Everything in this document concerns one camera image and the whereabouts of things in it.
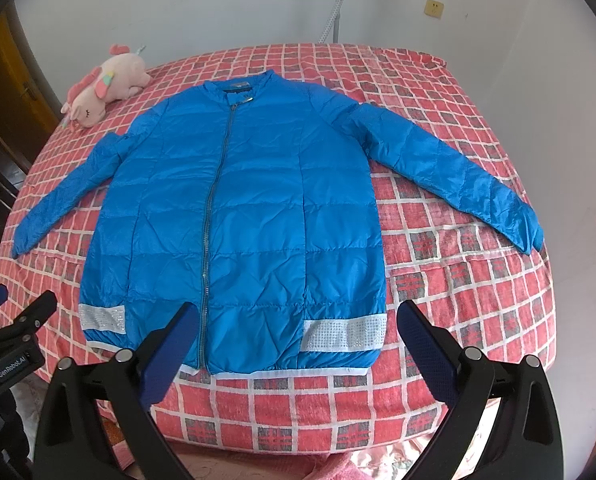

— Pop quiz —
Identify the wooden wardrobe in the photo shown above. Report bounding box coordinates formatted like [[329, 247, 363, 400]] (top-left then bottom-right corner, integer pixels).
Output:
[[0, 1, 58, 241]]

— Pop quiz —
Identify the blue puffer jacket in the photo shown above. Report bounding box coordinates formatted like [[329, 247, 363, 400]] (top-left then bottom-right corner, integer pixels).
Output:
[[11, 72, 543, 375]]

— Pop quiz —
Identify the pink plush unicorn toy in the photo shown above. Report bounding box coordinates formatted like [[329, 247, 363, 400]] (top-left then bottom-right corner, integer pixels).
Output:
[[61, 44, 151, 128]]

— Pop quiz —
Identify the yellow wall socket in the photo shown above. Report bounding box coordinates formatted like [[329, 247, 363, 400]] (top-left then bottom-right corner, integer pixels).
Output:
[[424, 0, 444, 20]]

